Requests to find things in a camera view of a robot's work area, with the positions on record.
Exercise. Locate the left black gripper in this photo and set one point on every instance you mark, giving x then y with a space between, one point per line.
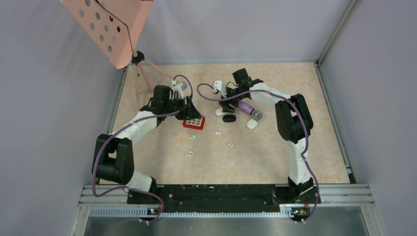
188 112

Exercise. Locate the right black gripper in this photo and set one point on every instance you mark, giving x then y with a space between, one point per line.
224 103

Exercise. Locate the black earbud charging case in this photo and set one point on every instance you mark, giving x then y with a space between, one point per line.
229 118

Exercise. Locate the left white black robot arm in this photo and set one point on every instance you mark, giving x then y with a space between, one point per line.
114 153

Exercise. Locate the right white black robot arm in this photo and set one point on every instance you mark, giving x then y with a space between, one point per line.
294 121

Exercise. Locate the white oval earbud case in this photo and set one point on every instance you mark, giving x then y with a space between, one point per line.
220 112

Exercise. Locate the white square earbud case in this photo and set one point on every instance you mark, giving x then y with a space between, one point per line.
252 124

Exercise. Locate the red grid box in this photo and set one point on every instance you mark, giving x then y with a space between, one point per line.
196 124

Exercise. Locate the purple glitter microphone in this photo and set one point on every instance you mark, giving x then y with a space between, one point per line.
248 109

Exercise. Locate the pink perforated music stand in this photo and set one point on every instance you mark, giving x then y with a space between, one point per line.
115 26

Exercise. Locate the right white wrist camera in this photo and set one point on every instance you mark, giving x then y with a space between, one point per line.
219 87

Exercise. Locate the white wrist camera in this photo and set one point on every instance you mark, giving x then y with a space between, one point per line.
178 89
219 87

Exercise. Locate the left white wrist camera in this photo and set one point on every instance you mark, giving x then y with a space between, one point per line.
178 89

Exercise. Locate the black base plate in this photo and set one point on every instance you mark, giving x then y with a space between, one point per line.
217 198

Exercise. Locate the aluminium front rail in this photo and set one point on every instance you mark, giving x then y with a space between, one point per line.
114 204

